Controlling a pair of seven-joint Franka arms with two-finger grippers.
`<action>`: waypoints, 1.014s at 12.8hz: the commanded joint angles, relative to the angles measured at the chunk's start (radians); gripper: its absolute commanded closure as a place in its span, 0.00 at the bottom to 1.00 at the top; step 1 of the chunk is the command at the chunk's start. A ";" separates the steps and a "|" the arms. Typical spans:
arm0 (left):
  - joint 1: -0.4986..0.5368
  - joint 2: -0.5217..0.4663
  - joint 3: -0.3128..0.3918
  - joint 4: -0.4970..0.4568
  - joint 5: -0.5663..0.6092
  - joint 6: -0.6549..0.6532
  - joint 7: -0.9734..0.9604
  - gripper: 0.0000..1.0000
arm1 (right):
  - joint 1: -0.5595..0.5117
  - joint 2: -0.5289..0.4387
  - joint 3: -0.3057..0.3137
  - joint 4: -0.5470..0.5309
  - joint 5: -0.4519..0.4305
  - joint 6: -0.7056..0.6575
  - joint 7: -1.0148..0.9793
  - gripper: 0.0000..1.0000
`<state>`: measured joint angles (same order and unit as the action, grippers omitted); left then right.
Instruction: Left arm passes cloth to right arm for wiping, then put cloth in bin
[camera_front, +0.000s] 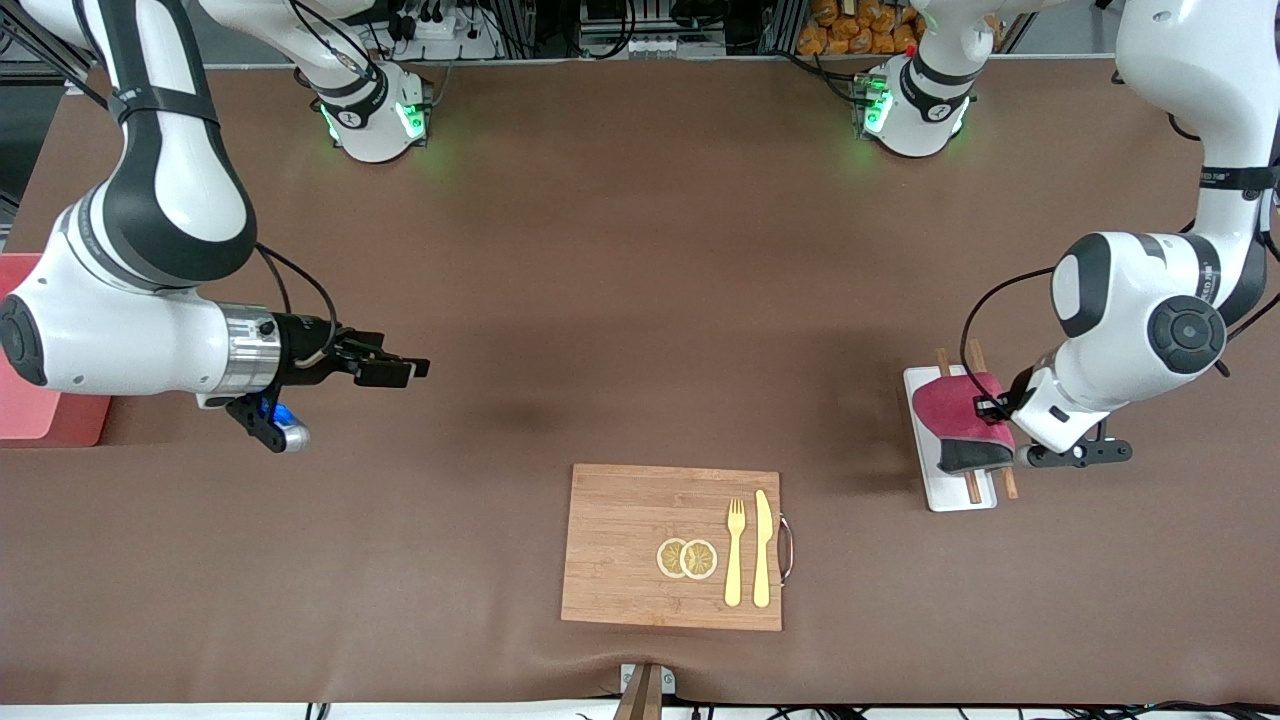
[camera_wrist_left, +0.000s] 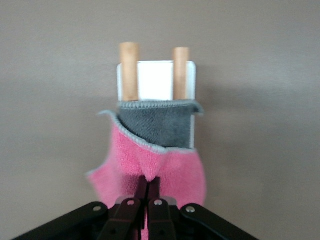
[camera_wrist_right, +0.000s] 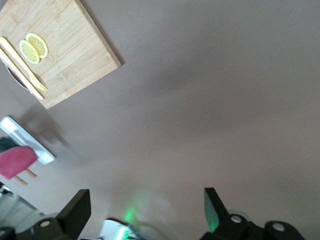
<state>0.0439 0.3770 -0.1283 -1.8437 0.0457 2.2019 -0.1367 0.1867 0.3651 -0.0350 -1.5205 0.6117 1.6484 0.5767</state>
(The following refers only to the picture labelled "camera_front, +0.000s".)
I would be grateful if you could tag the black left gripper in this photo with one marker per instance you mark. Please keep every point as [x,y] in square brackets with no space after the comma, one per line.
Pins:
[1019,387]

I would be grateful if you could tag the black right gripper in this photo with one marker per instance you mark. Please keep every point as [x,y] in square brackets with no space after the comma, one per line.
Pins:
[303,350]

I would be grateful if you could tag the red and grey cloth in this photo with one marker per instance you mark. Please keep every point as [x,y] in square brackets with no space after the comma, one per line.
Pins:
[945,410]

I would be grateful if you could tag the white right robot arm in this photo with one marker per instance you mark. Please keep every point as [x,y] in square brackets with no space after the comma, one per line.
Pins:
[150,220]

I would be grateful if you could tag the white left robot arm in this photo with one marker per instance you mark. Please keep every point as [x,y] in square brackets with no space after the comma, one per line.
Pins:
[1130,320]

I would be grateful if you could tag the brown wooden chopstick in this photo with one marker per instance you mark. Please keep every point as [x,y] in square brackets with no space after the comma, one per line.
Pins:
[973,489]
[1011,485]

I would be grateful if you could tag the white rectangular tray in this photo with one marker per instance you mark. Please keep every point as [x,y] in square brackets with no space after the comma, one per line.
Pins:
[950,495]

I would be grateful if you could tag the yellow knife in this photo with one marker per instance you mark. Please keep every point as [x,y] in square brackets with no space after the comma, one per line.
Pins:
[762,560]

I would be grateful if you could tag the wooden cutting board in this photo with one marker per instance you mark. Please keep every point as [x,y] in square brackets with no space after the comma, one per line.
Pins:
[620,540]

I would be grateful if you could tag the yellow fork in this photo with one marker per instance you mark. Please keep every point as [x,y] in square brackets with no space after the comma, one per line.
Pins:
[734,570]

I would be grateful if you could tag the white power strip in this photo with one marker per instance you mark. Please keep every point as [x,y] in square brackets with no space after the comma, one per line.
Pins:
[450,40]

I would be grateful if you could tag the lemon slice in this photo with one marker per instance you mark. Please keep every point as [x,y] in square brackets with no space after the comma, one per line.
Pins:
[668,558]
[701,560]

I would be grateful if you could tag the pink plastic bin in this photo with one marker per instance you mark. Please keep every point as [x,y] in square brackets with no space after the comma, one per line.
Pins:
[50,420]

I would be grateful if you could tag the orange snack packets pile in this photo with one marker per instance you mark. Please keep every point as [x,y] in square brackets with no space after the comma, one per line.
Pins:
[850,30]

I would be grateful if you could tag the white socket bar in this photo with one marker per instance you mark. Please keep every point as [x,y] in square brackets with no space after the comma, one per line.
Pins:
[650,46]

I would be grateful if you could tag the metal table edge bracket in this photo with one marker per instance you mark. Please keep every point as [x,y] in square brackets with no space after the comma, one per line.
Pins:
[645,695]

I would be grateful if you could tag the aluminium frame profile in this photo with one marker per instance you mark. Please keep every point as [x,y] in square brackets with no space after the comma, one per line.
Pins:
[60,60]

